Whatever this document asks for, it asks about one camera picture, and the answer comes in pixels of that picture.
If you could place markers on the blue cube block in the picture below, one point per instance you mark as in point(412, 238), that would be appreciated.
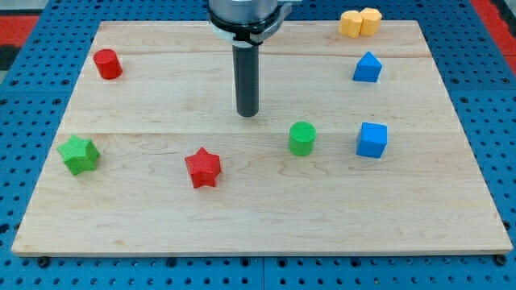
point(372, 140)

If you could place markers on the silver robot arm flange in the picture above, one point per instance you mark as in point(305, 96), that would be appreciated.
point(247, 21)

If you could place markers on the yellow hexagon block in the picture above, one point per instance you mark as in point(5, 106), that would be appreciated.
point(350, 23)
point(371, 21)

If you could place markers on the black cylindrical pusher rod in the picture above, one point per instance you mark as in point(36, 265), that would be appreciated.
point(246, 74)

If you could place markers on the left yellow hexagon block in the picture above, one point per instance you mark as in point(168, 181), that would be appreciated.
point(350, 23)

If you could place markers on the green star block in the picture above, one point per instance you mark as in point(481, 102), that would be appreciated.
point(79, 155)

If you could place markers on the red star block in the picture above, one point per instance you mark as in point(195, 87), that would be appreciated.
point(203, 168)

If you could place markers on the light wooden board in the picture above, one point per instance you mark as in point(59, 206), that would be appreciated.
point(424, 196)

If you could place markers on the red cylinder block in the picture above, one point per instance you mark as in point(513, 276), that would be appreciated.
point(107, 63)

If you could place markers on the blue pentagon block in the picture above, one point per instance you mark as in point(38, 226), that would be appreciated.
point(368, 68)

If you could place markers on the green cylinder block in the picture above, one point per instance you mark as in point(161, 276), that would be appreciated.
point(301, 138)

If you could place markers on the right yellow hexagon block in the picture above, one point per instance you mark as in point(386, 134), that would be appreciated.
point(371, 21)

